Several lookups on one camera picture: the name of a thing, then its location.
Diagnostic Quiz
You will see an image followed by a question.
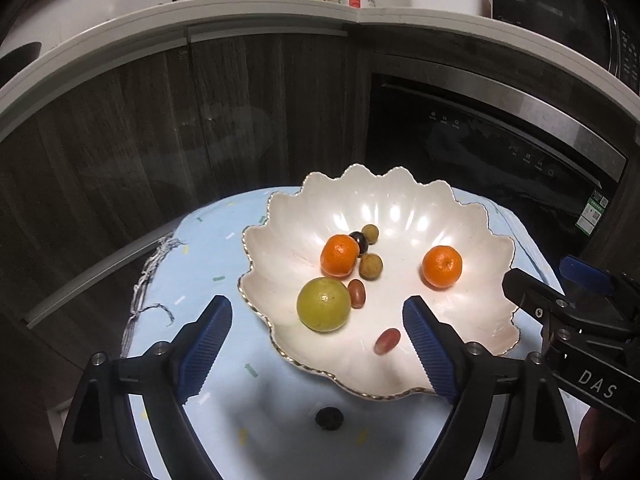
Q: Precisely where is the black gas stove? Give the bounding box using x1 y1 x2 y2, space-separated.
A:
0 42 43 78

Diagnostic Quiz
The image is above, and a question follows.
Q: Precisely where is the person's right forearm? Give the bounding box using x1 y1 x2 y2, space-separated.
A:
580 402 640 480

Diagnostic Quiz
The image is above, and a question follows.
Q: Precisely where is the light blue cloth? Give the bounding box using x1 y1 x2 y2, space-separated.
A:
120 185 566 480

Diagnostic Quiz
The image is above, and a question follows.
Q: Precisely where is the black built-in dishwasher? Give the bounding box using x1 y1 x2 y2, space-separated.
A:
365 72 631 271

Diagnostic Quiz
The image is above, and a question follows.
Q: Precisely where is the dark wood cabinet door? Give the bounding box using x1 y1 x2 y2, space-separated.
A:
187 30 371 201
0 42 221 311

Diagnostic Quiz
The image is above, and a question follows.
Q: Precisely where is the small orange mandarin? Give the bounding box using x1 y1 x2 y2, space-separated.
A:
320 234 361 280
421 244 463 289

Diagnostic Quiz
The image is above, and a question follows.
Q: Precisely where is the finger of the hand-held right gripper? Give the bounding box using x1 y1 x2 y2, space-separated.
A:
560 256 640 311
502 268 626 341

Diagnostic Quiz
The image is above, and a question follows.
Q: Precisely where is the white scalloped plate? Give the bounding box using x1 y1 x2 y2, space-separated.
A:
239 164 523 401

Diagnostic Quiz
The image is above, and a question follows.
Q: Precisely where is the white kitchen countertop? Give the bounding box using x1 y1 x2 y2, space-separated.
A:
0 0 640 111

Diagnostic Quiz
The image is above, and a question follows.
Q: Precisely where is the green label sticker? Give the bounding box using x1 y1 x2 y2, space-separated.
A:
577 190 610 236

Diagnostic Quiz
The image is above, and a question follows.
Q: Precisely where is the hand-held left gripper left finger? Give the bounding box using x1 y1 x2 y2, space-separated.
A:
57 295 233 480

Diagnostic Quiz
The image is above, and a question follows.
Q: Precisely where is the round green fruit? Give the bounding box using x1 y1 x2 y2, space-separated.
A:
296 277 352 333

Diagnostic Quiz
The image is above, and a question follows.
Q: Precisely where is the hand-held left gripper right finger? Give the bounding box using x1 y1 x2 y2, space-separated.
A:
402 296 581 480

